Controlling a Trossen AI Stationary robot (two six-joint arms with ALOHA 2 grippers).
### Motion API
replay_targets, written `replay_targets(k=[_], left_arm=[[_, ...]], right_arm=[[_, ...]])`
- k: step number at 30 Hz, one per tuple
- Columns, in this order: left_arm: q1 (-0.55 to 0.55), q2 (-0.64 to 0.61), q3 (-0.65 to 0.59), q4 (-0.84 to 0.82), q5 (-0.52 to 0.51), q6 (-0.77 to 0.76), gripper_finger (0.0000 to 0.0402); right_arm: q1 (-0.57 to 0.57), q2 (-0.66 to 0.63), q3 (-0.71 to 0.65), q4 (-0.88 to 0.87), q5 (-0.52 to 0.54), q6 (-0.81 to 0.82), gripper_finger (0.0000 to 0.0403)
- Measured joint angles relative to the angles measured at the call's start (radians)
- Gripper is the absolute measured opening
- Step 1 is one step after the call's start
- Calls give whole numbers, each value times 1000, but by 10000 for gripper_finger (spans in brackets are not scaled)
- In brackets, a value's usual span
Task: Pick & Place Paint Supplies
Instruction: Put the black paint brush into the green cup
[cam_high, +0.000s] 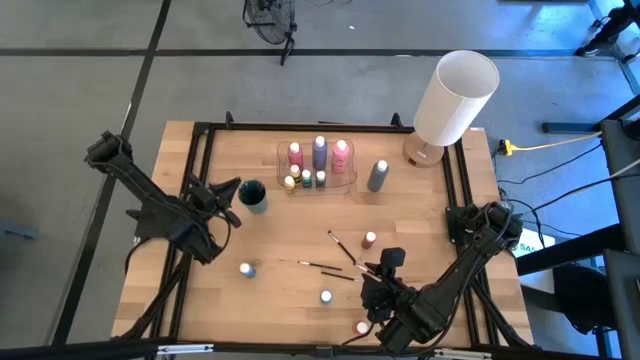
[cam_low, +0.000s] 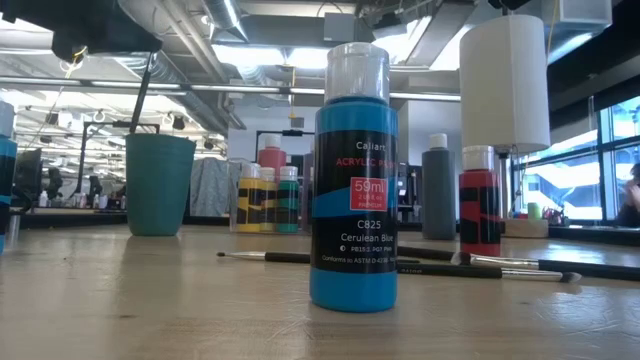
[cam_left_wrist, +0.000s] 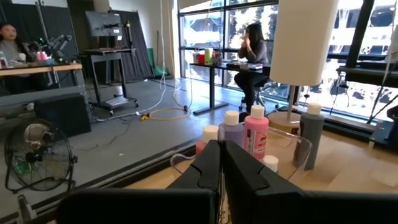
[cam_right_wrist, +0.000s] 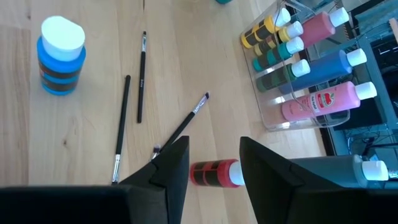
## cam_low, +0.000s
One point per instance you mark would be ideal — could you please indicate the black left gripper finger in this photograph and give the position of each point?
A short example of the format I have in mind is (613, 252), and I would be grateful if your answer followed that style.
(142, 37)

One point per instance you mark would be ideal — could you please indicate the paintbrush silver ferrule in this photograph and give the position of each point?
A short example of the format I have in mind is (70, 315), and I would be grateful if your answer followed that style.
(142, 90)

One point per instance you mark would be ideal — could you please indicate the small blue paint bottle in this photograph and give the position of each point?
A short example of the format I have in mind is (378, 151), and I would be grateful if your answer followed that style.
(6, 150)

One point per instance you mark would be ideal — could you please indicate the tall rose pink paint bottle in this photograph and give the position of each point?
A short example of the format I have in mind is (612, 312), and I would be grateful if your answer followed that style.
(272, 155)

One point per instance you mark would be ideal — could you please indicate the small lemon yellow paint bottle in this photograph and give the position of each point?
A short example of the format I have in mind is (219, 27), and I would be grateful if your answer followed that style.
(247, 195)

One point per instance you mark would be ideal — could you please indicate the small golden yellow paint bottle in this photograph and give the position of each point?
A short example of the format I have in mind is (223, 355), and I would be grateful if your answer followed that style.
(268, 200)

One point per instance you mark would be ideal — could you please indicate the small teal green paint bottle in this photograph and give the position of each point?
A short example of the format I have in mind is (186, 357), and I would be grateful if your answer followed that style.
(288, 200)

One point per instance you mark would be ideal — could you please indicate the small red paint bottle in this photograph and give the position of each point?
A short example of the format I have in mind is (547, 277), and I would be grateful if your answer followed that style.
(479, 235)

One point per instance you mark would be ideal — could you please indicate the tall grey paint bottle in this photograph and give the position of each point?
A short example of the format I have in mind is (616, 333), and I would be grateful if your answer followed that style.
(439, 200)

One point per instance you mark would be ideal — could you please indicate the cerulean blue paint bottle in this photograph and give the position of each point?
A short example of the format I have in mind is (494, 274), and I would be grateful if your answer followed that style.
(352, 290)

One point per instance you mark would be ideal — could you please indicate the table lamp white shade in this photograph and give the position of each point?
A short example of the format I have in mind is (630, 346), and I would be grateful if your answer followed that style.
(500, 75)

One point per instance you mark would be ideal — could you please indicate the teal plastic cup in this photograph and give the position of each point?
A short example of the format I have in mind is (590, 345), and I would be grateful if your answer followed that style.
(160, 190)

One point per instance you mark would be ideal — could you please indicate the black background monitor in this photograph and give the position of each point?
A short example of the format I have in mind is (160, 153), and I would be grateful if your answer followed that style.
(27, 172)

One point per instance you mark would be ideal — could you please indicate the grey ceiling unit box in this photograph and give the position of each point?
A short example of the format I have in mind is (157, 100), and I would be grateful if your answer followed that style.
(347, 27)

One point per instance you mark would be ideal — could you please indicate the clear plastic tray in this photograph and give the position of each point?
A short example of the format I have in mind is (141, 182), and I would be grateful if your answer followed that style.
(232, 200)

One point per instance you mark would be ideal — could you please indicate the small green container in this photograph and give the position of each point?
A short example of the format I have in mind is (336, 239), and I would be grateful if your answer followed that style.
(534, 211)

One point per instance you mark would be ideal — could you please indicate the person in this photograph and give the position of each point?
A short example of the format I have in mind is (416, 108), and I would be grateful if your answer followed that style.
(631, 200)

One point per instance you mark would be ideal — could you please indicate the black background gantry frame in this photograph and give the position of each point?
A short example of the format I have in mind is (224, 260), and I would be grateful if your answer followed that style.
(295, 133)

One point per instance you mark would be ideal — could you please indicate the black aluminium table frame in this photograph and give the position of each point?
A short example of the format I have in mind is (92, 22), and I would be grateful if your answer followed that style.
(590, 234)

